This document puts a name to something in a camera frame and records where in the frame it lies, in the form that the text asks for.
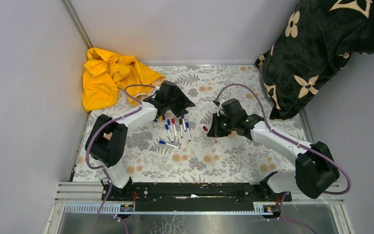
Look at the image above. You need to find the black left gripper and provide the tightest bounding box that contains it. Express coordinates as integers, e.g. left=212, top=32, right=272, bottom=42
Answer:
left=166, top=88, right=195, bottom=118

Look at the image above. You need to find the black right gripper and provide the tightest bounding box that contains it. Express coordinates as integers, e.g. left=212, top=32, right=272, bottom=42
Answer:
left=208, top=113, right=236, bottom=138

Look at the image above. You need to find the blue marker black eraser cap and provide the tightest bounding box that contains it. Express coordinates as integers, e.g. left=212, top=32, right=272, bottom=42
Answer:
left=181, top=116, right=187, bottom=132

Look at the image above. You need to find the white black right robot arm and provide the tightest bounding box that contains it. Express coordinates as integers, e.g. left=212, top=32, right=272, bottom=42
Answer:
left=207, top=98, right=340, bottom=201

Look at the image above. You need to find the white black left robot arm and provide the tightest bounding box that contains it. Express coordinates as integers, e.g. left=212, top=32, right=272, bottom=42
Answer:
left=85, top=80, right=195, bottom=200

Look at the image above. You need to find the red cap marker left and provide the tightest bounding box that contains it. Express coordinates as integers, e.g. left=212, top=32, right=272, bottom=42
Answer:
left=171, top=117, right=178, bottom=138

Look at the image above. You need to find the blue cap marker lying crosswise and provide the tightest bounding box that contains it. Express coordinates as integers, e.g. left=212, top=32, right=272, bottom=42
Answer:
left=158, top=140, right=180, bottom=149

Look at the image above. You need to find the floral patterned table mat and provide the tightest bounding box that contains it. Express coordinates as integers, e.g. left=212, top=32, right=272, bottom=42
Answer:
left=72, top=65, right=318, bottom=183

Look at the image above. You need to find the yellow crumpled cloth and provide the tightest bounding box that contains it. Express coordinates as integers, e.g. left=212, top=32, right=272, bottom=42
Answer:
left=82, top=47, right=165, bottom=112

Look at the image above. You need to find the black floral blanket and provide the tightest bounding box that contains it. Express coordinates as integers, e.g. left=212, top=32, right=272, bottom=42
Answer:
left=255, top=0, right=374, bottom=120

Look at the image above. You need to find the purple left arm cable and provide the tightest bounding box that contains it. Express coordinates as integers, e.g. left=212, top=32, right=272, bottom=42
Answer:
left=85, top=84, right=157, bottom=234

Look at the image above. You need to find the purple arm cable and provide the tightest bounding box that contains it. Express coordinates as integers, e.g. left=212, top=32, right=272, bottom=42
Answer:
left=212, top=83, right=352, bottom=234
left=85, top=84, right=157, bottom=234

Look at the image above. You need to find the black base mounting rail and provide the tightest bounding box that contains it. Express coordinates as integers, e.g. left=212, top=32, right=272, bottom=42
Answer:
left=101, top=182, right=292, bottom=213

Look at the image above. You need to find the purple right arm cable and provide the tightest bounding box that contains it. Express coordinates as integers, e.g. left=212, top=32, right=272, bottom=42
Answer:
left=212, top=83, right=352, bottom=234

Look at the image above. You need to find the aluminium frame rail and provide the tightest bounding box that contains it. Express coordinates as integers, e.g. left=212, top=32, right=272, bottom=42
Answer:
left=46, top=182, right=353, bottom=234

